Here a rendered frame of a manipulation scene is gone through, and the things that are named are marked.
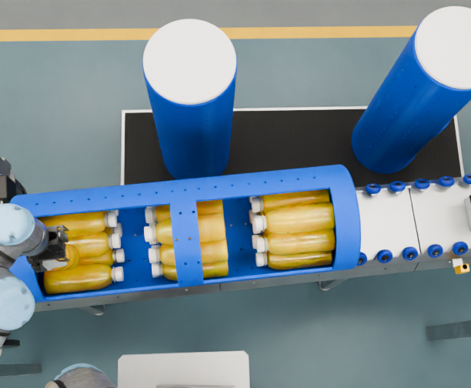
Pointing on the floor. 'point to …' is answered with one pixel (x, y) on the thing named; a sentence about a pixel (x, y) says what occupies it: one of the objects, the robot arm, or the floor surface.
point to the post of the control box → (13, 369)
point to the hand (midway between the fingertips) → (46, 255)
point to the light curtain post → (462, 329)
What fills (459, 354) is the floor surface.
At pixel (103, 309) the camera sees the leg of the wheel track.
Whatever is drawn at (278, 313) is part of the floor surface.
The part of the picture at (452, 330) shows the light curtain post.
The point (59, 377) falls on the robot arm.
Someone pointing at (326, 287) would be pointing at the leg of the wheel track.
